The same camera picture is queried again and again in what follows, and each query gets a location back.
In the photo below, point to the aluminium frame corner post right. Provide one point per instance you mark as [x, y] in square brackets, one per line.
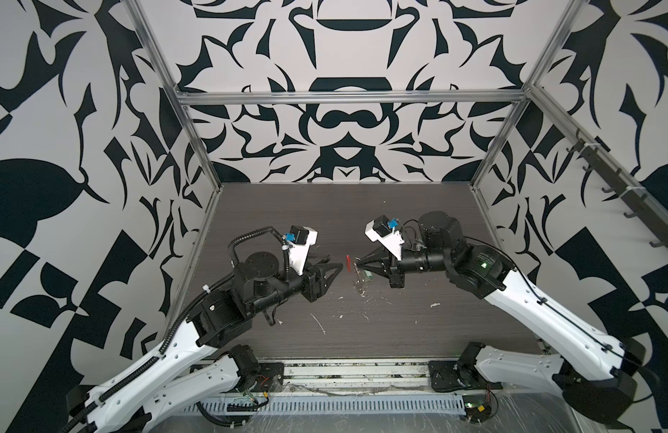
[562, 30]

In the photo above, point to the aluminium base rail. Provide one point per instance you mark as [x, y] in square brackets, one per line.
[368, 375]

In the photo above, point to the aluminium frame corner post left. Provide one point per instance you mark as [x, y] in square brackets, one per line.
[144, 32]

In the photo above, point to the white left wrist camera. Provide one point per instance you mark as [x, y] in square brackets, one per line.
[299, 240]

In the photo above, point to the black wall hook rail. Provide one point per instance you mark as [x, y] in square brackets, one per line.
[620, 185]

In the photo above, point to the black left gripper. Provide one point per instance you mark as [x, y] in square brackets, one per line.
[310, 283]

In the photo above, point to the aluminium frame top crossbar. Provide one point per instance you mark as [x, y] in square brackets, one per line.
[348, 97]

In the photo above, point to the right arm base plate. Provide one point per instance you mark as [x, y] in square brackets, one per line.
[454, 376]

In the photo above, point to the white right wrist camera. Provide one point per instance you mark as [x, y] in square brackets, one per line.
[386, 231]

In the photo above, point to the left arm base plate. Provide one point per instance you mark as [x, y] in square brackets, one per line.
[270, 375]

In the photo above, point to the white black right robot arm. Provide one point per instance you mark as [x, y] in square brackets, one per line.
[591, 370]

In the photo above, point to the green lit circuit board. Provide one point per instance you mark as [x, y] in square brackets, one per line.
[480, 411]

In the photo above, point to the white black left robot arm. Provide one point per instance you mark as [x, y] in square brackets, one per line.
[194, 360]

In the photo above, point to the aluminium frame corner post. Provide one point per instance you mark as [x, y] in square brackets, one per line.
[144, 32]
[562, 30]

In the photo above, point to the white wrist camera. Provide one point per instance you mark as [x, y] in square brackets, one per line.
[386, 231]
[299, 240]

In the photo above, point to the white slotted cable duct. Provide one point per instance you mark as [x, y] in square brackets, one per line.
[340, 405]

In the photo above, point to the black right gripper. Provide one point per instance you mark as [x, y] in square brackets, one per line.
[393, 268]

